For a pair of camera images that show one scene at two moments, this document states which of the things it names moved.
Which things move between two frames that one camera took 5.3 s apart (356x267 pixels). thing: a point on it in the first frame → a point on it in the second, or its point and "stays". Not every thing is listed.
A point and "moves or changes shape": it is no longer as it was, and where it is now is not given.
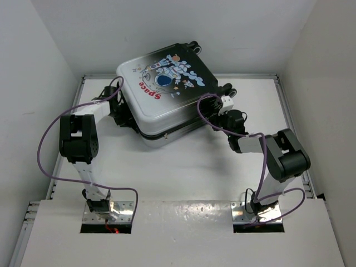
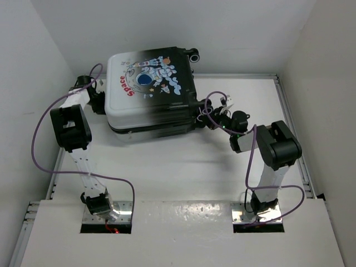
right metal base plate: (239, 214) stays
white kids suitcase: (160, 91) moves or changes shape
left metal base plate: (120, 212) stays
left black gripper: (127, 121) → (101, 109)
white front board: (180, 233) stays
